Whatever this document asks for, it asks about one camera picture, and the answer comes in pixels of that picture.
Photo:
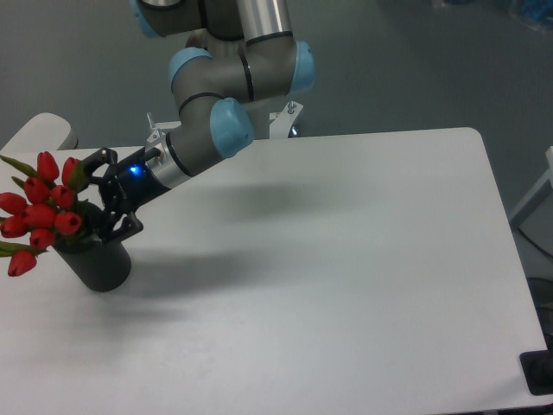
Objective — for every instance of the dark grey ribbed vase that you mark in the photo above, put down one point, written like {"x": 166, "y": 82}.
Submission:
{"x": 100, "y": 266}

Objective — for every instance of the white furniture at right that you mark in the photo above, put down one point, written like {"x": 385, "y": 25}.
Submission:
{"x": 534, "y": 197}

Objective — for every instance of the black corner device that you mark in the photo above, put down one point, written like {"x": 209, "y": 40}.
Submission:
{"x": 537, "y": 368}

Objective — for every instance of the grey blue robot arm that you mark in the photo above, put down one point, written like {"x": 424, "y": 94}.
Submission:
{"x": 210, "y": 93}

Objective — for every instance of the white chair armrest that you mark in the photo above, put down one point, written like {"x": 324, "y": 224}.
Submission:
{"x": 44, "y": 132}

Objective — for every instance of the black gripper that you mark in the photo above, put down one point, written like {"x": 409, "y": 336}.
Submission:
{"x": 124, "y": 187}

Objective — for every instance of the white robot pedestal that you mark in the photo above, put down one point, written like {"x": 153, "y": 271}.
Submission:
{"x": 267, "y": 125}

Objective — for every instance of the red tulip bouquet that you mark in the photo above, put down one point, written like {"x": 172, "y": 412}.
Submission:
{"x": 47, "y": 214}

